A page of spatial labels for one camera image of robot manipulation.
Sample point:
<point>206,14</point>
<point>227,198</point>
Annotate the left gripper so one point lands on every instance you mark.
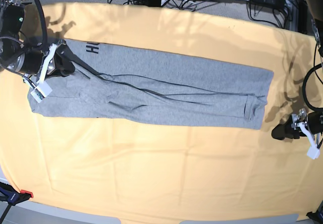
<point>307,123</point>

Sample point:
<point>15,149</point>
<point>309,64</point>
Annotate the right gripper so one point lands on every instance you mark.
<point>62,64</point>

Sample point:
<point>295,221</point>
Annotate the grey t-shirt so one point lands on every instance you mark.
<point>155,87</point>

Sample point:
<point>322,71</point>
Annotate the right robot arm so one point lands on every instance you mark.
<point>33,61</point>

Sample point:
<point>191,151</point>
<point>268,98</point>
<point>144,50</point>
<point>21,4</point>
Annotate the black clamp right corner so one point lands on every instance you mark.
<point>316,216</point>

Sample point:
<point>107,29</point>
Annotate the yellow table cloth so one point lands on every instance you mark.
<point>158,174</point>

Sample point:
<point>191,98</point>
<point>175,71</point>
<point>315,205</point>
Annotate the blue red table clamp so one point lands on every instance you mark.
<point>12,197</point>

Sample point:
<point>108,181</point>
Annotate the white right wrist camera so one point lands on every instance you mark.
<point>41,91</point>

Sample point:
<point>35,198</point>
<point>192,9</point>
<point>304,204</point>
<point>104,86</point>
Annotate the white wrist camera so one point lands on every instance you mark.
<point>313,152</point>
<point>41,91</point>

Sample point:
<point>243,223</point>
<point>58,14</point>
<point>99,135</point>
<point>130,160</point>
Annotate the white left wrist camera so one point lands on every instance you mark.
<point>313,152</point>

